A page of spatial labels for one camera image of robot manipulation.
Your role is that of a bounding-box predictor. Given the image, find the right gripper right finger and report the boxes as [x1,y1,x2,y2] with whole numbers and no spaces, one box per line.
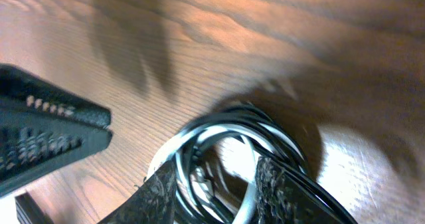
[255,157,357,224]

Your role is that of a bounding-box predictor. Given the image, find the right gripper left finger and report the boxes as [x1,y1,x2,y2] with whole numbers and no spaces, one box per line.
[100,161,177,224]

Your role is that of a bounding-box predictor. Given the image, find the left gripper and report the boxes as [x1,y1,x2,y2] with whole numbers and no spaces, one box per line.
[1,110,112,224]

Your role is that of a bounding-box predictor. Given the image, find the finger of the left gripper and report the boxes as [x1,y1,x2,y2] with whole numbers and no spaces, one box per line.
[1,63,112,128]

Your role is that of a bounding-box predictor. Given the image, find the white USB cable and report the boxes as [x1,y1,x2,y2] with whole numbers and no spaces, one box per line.
[147,122,306,224]

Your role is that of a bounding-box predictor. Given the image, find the black USB cable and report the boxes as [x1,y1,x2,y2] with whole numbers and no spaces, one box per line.
[172,102,358,224]

